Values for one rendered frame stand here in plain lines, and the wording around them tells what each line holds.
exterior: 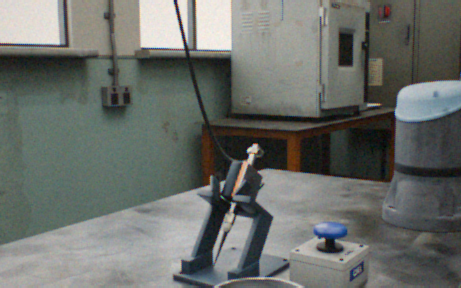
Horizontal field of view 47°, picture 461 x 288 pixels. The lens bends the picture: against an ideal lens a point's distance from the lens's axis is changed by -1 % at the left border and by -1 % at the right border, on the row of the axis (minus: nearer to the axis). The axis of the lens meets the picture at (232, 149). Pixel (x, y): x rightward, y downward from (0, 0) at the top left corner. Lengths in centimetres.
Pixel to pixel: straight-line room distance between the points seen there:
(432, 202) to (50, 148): 171
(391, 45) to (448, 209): 350
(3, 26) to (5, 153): 50
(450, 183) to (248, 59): 211
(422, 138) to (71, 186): 176
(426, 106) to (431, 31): 340
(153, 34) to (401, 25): 217
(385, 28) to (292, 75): 174
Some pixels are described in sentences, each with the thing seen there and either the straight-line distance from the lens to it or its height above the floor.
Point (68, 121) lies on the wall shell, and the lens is 235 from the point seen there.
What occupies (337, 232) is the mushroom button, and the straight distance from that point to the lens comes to 63.
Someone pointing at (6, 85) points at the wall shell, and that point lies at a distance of 219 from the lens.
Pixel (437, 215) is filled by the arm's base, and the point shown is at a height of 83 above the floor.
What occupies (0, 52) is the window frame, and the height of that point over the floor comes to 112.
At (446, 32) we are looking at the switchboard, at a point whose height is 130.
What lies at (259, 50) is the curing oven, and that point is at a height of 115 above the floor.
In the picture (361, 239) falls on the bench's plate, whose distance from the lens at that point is 84.
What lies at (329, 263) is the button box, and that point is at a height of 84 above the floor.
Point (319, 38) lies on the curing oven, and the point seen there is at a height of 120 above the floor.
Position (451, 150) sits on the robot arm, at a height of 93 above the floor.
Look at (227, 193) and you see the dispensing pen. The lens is 67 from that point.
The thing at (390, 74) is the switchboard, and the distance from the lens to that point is 437.
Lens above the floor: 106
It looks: 9 degrees down
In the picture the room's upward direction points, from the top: 1 degrees counter-clockwise
